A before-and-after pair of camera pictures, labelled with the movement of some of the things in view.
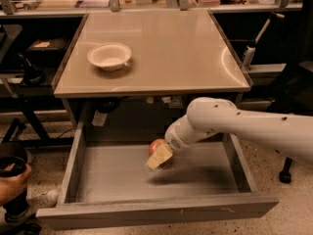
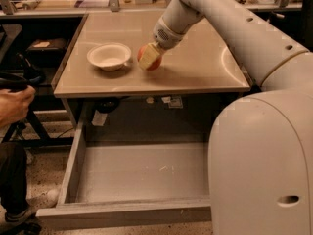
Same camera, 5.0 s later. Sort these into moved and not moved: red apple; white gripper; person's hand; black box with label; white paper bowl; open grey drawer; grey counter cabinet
Moved: red apple; white gripper; person's hand
Not moved: open grey drawer; white paper bowl; black box with label; grey counter cabinet
